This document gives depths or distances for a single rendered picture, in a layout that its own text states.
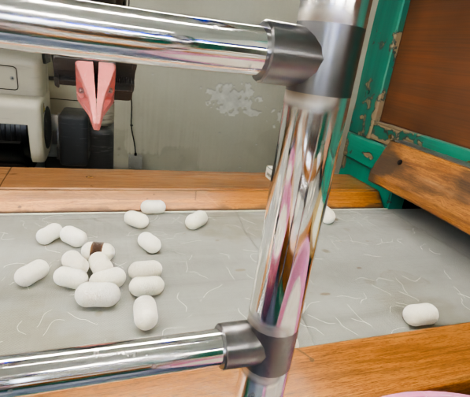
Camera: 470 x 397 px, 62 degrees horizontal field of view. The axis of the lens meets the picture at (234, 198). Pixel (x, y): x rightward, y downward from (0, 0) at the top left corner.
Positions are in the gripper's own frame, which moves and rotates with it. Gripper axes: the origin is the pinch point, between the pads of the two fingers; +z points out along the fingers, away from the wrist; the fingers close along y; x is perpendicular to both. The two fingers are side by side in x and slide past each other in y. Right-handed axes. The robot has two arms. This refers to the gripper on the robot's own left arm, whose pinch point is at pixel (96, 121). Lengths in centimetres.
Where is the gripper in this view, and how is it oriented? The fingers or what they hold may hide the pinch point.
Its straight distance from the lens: 51.4
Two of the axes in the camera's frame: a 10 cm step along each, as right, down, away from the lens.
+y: 9.4, -0.1, 3.5
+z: 1.7, 8.9, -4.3
